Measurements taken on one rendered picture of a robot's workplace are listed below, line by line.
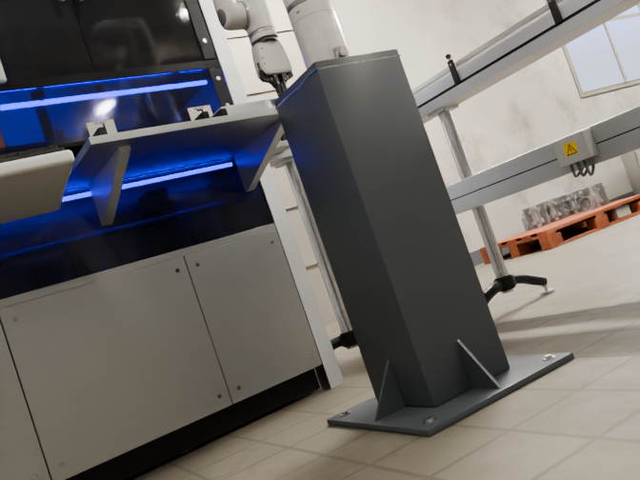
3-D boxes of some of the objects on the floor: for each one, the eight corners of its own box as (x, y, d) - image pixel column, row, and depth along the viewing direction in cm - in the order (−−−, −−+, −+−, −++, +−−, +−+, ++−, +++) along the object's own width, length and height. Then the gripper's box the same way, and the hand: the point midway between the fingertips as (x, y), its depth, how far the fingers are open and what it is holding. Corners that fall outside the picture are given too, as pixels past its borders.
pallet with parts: (574, 229, 585) (562, 194, 587) (655, 207, 513) (641, 168, 515) (481, 266, 529) (468, 228, 531) (558, 248, 457) (542, 203, 459)
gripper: (248, 35, 184) (269, 96, 183) (291, 32, 193) (311, 90, 192) (237, 48, 190) (257, 107, 190) (279, 44, 199) (299, 100, 198)
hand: (282, 91), depth 191 cm, fingers closed
